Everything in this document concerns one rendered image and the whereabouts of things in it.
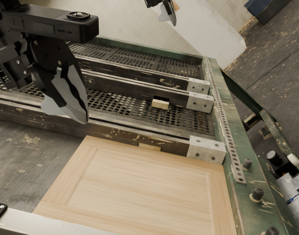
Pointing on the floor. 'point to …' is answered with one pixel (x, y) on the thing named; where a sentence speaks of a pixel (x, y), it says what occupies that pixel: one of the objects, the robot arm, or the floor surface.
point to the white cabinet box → (206, 31)
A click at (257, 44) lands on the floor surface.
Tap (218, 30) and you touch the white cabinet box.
